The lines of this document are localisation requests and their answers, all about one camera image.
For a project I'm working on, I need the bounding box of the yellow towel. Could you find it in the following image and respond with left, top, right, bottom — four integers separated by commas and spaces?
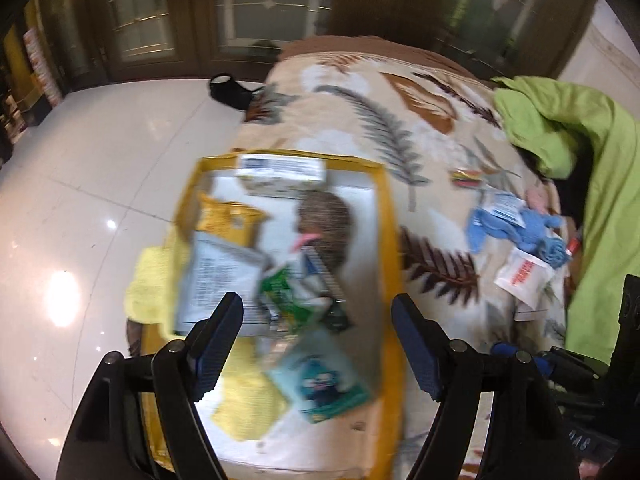
122, 245, 296, 443

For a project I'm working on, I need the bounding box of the brown hedgehog plush toy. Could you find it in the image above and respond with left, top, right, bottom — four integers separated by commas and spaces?
292, 190, 353, 271

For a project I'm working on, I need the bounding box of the white wet wipes packet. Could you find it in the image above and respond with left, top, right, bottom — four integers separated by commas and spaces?
175, 232, 273, 336

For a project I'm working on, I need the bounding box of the blue towel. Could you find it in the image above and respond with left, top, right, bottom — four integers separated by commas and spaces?
467, 205, 571, 267

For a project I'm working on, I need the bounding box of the teal tissue pack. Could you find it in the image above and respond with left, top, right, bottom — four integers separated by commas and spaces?
267, 330, 376, 425

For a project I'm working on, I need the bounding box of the yellow orange packet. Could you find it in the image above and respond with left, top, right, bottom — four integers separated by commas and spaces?
196, 191, 268, 250

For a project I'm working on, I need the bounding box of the green quilt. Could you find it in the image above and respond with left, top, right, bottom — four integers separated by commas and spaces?
490, 75, 640, 366

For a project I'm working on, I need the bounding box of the lemon print tissue pack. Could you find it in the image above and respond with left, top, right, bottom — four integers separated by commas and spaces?
235, 154, 328, 197

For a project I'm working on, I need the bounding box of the bag of coloured sticks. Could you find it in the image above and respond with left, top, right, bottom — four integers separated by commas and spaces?
449, 169, 488, 190

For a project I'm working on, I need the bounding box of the brown bed sheet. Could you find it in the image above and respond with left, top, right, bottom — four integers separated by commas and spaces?
277, 35, 483, 78

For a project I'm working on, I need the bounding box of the leaf print blanket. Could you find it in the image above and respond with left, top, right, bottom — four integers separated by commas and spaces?
220, 35, 616, 480

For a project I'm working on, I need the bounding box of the green sachet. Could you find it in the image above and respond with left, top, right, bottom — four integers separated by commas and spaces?
257, 265, 321, 333

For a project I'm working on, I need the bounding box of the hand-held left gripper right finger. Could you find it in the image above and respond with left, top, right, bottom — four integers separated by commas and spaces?
391, 293, 581, 480

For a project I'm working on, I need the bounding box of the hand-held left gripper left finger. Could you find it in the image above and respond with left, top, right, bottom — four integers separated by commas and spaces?
56, 292, 245, 480

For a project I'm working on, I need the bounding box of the black slipper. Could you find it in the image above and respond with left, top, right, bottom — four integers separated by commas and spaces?
209, 74, 266, 111

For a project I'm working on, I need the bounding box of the white packet with red print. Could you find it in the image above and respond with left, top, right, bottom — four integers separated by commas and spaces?
494, 249, 557, 311

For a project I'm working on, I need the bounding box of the wooden glass door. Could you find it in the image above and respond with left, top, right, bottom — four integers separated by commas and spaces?
200, 0, 341, 61
85, 0, 201, 68
435, 0, 598, 78

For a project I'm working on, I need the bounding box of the stack of red white cartons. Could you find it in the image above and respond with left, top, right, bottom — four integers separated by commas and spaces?
22, 27, 63, 106

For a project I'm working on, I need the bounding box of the white box with yellow tape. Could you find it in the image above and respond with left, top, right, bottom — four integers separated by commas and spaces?
140, 152, 406, 480

